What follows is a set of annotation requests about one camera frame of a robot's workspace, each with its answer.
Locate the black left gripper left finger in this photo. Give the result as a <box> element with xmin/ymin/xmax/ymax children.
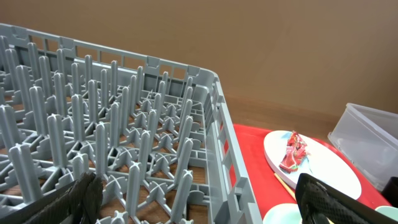
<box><xmin>0</xmin><ymin>172</ymin><xmax>104</xmax><ymax>224</ymax></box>

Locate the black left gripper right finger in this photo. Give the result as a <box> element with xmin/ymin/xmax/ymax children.
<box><xmin>295</xmin><ymin>173</ymin><xmax>397</xmax><ymax>224</ymax></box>

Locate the wooden chopstick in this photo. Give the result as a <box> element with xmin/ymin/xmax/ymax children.
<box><xmin>274</xmin><ymin>173</ymin><xmax>296</xmax><ymax>200</ymax></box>

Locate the light blue bowl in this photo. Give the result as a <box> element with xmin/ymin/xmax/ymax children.
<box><xmin>263</xmin><ymin>203</ymin><xmax>302</xmax><ymax>224</ymax></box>

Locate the light blue round plate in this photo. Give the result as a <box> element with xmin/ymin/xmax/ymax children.
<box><xmin>264</xmin><ymin>131</ymin><xmax>362</xmax><ymax>199</ymax></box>

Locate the red snack wrapper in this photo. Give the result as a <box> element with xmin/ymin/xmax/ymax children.
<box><xmin>279</xmin><ymin>131</ymin><xmax>310</xmax><ymax>174</ymax></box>

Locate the mint green bowl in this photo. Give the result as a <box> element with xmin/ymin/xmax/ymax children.
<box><xmin>375</xmin><ymin>205</ymin><xmax>398</xmax><ymax>221</ymax></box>

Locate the black waste tray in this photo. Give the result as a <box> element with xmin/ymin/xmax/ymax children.
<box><xmin>381</xmin><ymin>177</ymin><xmax>398</xmax><ymax>208</ymax></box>

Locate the grey dishwasher rack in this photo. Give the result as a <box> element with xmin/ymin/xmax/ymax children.
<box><xmin>1</xmin><ymin>24</ymin><xmax>262</xmax><ymax>223</ymax></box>

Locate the red plastic tray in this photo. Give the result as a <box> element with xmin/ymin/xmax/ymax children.
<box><xmin>234</xmin><ymin>124</ymin><xmax>390</xmax><ymax>217</ymax></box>

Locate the clear plastic bin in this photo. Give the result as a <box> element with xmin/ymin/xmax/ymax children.
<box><xmin>328</xmin><ymin>103</ymin><xmax>397</xmax><ymax>191</ymax></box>

